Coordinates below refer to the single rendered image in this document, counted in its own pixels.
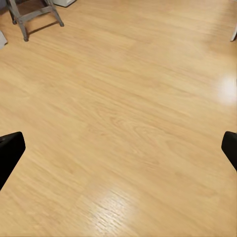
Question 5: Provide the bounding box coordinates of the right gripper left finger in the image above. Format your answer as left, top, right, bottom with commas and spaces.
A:
0, 131, 26, 191

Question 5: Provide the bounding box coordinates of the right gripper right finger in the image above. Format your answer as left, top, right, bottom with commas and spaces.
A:
221, 131, 237, 171

